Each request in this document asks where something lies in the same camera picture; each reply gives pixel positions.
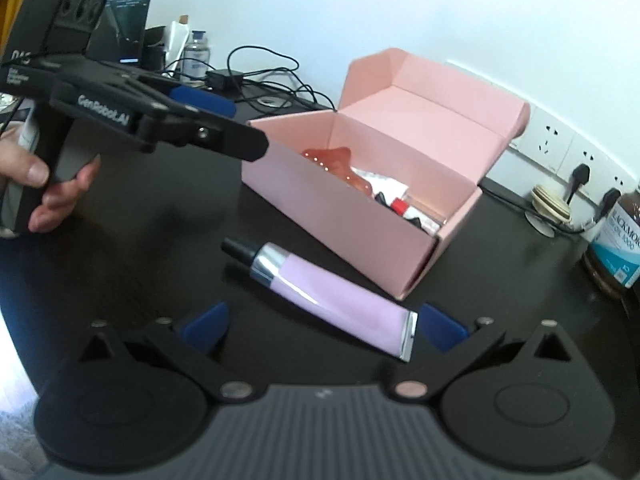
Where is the white tube with red band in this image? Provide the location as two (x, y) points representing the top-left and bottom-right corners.
(391, 198), (447, 236)

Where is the red-brown massage comb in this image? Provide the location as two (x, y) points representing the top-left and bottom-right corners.
(300, 145), (373, 200)

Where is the black wooden desktop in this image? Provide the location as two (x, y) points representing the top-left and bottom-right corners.
(0, 77), (640, 411)

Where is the brown supplement bottle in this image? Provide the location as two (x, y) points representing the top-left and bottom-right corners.
(582, 187), (640, 302)

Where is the tangled black charging cable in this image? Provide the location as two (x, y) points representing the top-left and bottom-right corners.
(165, 45), (341, 111)

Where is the black power adapter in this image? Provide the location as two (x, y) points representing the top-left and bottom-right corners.
(206, 69), (244, 94)

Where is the person's left hand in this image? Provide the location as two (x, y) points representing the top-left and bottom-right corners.
(0, 135), (102, 234)

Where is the white wall socket plate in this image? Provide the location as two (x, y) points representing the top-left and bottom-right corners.
(595, 160), (640, 211)
(557, 132), (621, 196)
(515, 101), (576, 173)

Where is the pink cardboard box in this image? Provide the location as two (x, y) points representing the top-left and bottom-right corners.
(241, 47), (531, 301)

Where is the black box-shaped device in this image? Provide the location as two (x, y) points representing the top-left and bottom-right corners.
(142, 25), (168, 68)

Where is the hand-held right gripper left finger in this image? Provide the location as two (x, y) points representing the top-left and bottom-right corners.
(75, 300), (255, 405)

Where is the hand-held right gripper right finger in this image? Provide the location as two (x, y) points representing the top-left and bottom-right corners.
(391, 301), (572, 405)

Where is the beige round suction holder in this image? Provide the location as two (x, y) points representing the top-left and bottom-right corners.
(525, 184), (573, 236)

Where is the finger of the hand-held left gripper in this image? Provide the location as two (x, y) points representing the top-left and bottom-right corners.
(106, 71), (238, 121)
(132, 106), (272, 163)

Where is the dark computer screen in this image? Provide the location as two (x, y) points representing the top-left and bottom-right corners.
(92, 0), (153, 66)

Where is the lilac cream tube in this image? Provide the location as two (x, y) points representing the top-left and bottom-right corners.
(221, 236), (418, 362)

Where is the clear plastic bottle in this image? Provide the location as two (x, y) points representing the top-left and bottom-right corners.
(184, 29), (211, 70)

